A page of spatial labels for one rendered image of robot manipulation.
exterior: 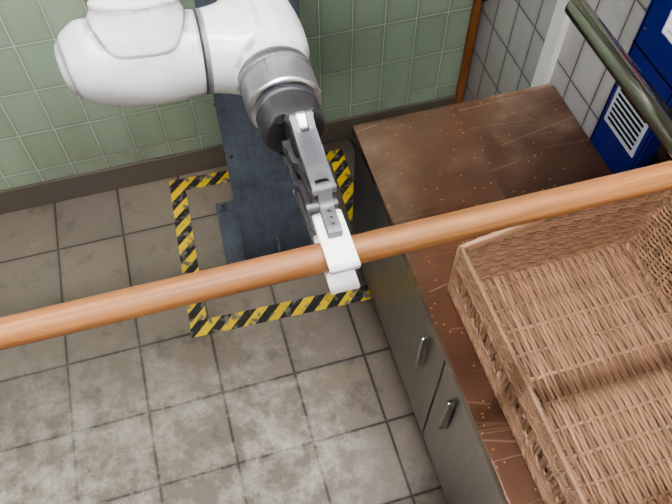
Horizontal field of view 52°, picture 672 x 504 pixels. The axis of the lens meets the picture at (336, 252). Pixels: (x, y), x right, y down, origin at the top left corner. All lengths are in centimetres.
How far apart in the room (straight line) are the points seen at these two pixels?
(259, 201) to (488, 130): 62
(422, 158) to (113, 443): 108
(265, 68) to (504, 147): 94
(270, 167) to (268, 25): 95
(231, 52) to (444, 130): 90
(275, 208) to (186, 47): 110
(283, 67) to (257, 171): 98
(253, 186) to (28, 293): 80
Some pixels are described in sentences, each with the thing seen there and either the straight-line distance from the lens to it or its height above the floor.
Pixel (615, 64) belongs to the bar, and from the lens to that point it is 98.
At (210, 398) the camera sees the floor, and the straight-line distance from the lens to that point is 193.
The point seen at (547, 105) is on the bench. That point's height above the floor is 58.
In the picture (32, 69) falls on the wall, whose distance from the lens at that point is 204.
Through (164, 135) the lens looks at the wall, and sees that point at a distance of 223.
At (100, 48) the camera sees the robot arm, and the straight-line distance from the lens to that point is 84.
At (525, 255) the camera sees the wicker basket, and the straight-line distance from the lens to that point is 140.
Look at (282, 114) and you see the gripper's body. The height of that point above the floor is 123.
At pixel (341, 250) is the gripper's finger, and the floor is 122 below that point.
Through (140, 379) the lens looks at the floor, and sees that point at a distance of 200.
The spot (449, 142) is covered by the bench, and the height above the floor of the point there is 58.
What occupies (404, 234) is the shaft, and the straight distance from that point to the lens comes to 69.
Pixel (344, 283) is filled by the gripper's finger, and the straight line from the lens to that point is 69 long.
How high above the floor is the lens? 177
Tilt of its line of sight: 56 degrees down
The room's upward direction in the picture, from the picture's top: straight up
